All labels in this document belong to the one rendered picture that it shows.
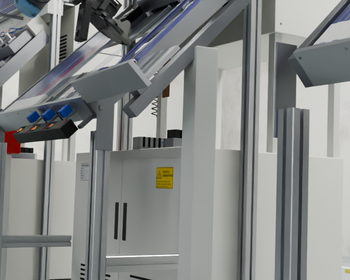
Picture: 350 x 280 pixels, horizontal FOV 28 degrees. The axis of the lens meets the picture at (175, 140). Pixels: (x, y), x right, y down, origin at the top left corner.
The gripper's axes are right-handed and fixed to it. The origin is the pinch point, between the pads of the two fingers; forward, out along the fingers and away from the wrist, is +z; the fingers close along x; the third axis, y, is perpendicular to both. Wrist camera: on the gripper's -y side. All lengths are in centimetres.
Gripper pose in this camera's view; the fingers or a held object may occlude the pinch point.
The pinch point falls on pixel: (124, 43)
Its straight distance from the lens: 214.4
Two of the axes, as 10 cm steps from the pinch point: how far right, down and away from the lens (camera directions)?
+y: 4.8, -8.0, 3.7
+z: 6.8, 6.0, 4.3
